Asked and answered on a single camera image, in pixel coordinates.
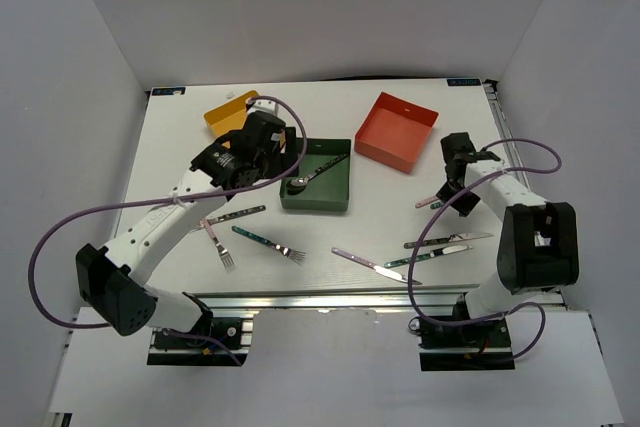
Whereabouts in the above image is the black handled spoon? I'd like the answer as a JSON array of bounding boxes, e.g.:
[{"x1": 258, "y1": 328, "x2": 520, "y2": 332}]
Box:
[{"x1": 286, "y1": 153, "x2": 348, "y2": 195}]

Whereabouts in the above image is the pink handled spoon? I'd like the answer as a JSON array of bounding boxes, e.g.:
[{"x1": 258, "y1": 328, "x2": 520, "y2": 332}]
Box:
[{"x1": 414, "y1": 196, "x2": 439, "y2": 209}]

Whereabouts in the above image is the black handled fork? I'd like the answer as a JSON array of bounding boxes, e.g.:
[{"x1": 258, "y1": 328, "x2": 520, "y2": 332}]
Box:
[{"x1": 188, "y1": 205, "x2": 266, "y2": 234}]

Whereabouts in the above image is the black handled knife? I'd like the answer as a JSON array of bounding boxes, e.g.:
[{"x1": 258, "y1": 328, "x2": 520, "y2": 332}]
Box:
[{"x1": 403, "y1": 232, "x2": 492, "y2": 249}]

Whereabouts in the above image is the green handled fork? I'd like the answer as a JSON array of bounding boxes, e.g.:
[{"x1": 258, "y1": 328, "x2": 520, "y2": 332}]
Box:
[{"x1": 231, "y1": 226, "x2": 306, "y2": 265}]

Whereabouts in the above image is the pink handled fork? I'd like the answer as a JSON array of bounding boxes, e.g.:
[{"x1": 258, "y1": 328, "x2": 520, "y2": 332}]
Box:
[{"x1": 201, "y1": 219, "x2": 235, "y2": 272}]

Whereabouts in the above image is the green handled knife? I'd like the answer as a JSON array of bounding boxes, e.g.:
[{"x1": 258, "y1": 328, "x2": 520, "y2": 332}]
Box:
[{"x1": 384, "y1": 245, "x2": 472, "y2": 268}]

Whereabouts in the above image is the pink handled knife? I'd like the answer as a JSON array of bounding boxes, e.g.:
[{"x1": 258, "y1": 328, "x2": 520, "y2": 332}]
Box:
[{"x1": 331, "y1": 247, "x2": 421, "y2": 286}]

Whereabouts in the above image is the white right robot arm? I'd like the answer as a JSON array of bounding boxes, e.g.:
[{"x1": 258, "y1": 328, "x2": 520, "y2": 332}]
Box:
[{"x1": 437, "y1": 132, "x2": 579, "y2": 346}]

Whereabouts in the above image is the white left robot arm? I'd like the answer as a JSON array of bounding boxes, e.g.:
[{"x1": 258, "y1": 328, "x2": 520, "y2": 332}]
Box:
[{"x1": 76, "y1": 111, "x2": 298, "y2": 346}]

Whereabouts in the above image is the yellow plastic bin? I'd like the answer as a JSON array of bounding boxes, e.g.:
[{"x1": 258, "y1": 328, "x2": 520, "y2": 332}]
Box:
[{"x1": 203, "y1": 90, "x2": 282, "y2": 151}]

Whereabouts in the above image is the red plastic bin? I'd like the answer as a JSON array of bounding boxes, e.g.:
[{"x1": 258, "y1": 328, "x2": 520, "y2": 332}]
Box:
[{"x1": 354, "y1": 92, "x2": 439, "y2": 174}]

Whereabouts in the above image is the right blue corner label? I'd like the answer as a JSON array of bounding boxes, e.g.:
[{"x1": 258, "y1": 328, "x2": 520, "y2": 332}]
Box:
[{"x1": 446, "y1": 78, "x2": 482, "y2": 87}]

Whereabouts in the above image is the blue corner label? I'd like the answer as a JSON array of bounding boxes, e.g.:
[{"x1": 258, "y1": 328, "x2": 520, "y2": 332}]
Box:
[
  {"x1": 446, "y1": 78, "x2": 482, "y2": 87},
  {"x1": 150, "y1": 86, "x2": 186, "y2": 96}
]

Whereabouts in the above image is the green plastic bin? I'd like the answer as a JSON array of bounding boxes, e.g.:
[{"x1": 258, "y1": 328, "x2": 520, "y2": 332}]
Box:
[{"x1": 279, "y1": 138, "x2": 351, "y2": 213}]

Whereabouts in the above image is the left blue corner label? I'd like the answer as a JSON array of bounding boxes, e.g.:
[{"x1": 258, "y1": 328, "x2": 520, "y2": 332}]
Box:
[{"x1": 150, "y1": 86, "x2": 186, "y2": 96}]

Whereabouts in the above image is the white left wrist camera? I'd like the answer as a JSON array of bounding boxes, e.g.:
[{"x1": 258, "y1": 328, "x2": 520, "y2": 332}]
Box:
[{"x1": 245, "y1": 96, "x2": 279, "y2": 116}]

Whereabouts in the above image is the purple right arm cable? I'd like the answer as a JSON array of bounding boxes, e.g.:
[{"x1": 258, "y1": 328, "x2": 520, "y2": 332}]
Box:
[{"x1": 407, "y1": 139, "x2": 564, "y2": 361}]

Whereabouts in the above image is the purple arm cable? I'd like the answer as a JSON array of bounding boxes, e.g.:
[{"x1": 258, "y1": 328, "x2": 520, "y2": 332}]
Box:
[
  {"x1": 407, "y1": 139, "x2": 564, "y2": 361},
  {"x1": 27, "y1": 95, "x2": 307, "y2": 331}
]

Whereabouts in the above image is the aluminium table rail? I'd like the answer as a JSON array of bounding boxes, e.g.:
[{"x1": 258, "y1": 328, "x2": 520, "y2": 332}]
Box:
[{"x1": 139, "y1": 291, "x2": 564, "y2": 313}]

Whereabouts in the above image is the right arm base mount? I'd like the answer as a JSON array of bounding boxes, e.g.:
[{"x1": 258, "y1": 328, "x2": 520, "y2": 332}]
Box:
[{"x1": 408, "y1": 295, "x2": 515, "y2": 372}]

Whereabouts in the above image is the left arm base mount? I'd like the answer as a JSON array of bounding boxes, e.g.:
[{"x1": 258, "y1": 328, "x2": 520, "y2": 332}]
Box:
[{"x1": 147, "y1": 294, "x2": 248, "y2": 367}]

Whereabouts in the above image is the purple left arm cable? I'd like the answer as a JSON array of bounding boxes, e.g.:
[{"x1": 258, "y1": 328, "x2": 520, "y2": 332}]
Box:
[{"x1": 27, "y1": 95, "x2": 307, "y2": 331}]

